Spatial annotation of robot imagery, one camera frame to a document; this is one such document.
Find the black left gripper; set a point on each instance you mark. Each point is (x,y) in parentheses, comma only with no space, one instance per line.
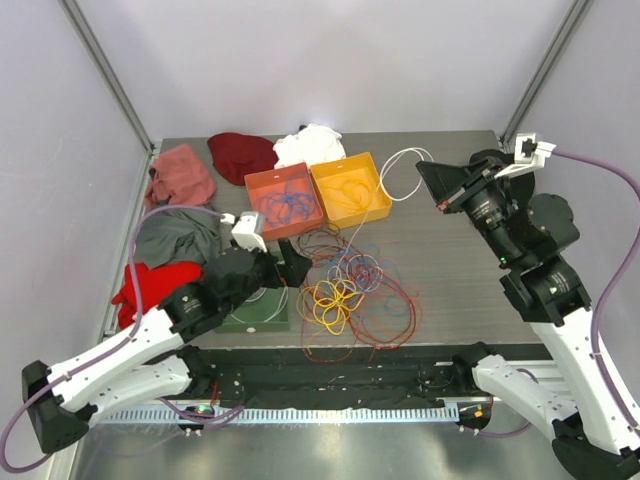
(295,265)

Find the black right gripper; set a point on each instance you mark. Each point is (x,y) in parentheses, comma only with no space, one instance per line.
(452,184)

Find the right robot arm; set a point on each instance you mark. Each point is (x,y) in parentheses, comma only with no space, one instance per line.
(593,432)

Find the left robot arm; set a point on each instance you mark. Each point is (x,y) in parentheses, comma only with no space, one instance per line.
(154,357)

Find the green plastic tray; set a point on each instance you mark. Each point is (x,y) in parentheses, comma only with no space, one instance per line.
(265,311)

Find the coral orange plastic tray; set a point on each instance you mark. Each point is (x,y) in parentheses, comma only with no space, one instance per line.
(288,200)

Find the black bucket hat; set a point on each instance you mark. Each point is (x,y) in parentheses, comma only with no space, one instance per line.
(521,188)

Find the yellow plastic tray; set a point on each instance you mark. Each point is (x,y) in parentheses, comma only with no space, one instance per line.
(349,191)

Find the white cloth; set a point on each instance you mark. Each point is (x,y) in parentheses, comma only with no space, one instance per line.
(314,144)

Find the dark red cloth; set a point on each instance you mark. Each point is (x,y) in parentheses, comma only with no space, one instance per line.
(236,155)

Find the grey cloth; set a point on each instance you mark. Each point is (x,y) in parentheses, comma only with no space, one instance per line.
(178,235)

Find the bright red cloth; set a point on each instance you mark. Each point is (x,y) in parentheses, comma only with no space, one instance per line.
(155,284)

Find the pink cloth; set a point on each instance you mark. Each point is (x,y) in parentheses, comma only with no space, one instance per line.
(178,177)

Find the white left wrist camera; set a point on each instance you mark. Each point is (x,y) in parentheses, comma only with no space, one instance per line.
(246,229)

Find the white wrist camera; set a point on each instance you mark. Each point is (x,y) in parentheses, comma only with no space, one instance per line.
(530,155)
(246,229)

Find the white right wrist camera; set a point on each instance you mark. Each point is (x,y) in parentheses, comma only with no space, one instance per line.
(530,155)

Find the white slotted cable duct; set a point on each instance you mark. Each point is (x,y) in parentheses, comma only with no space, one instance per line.
(156,414)

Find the right aluminium frame post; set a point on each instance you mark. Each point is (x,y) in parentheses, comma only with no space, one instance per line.
(570,24)

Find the aluminium frame post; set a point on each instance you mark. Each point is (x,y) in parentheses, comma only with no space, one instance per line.
(570,24)
(90,41)

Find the left aluminium frame post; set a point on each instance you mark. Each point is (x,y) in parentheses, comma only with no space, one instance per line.
(90,41)

